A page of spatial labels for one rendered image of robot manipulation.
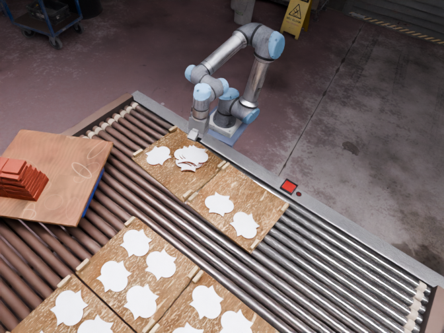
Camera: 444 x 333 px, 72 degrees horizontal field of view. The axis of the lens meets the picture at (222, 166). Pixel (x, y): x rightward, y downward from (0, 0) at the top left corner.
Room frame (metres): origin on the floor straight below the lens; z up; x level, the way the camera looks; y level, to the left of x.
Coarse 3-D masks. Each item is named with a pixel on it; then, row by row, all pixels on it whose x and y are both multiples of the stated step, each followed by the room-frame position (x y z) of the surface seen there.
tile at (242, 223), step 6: (234, 216) 0.76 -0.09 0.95; (240, 216) 0.76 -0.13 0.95; (246, 216) 0.77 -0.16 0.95; (234, 222) 0.72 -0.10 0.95; (240, 222) 0.73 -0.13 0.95; (246, 222) 0.73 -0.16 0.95; (252, 222) 0.74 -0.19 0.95; (234, 228) 0.70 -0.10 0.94; (240, 228) 0.70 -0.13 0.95; (246, 228) 0.70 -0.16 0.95; (252, 228) 0.70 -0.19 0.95; (240, 234) 0.67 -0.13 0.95; (246, 234) 0.67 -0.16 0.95; (252, 234) 0.67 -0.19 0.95
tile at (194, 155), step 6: (186, 150) 1.10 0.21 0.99; (192, 150) 1.11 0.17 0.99; (198, 150) 1.11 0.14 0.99; (204, 150) 1.12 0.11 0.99; (186, 156) 1.06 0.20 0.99; (192, 156) 1.07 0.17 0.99; (198, 156) 1.07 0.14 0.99; (204, 156) 1.08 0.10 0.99; (186, 162) 1.03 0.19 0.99; (192, 162) 1.03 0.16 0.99; (198, 162) 1.03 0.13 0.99; (204, 162) 1.04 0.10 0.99
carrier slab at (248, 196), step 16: (224, 176) 1.00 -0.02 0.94; (240, 176) 1.01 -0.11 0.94; (208, 192) 0.88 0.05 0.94; (224, 192) 0.90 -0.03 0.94; (240, 192) 0.91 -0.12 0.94; (256, 192) 0.92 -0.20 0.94; (192, 208) 0.78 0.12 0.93; (240, 208) 0.81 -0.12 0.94; (256, 208) 0.83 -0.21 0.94; (272, 208) 0.84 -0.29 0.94; (224, 224) 0.71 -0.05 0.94; (272, 224) 0.75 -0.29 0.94; (240, 240) 0.64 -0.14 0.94
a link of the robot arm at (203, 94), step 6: (198, 84) 1.10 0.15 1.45; (204, 84) 1.11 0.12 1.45; (198, 90) 1.07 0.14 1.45; (204, 90) 1.07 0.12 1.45; (210, 90) 1.09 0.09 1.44; (198, 96) 1.05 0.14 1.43; (204, 96) 1.05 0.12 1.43; (210, 96) 1.08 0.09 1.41; (198, 102) 1.05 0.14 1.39; (204, 102) 1.05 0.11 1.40; (198, 108) 1.05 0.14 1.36; (204, 108) 1.05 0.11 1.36
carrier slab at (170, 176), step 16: (160, 144) 1.17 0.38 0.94; (176, 144) 1.19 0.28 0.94; (192, 144) 1.20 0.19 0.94; (144, 160) 1.04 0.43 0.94; (208, 160) 1.10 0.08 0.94; (160, 176) 0.94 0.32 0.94; (176, 176) 0.96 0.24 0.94; (192, 176) 0.97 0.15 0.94; (208, 176) 0.99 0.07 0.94; (176, 192) 0.86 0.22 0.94; (192, 192) 0.87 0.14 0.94
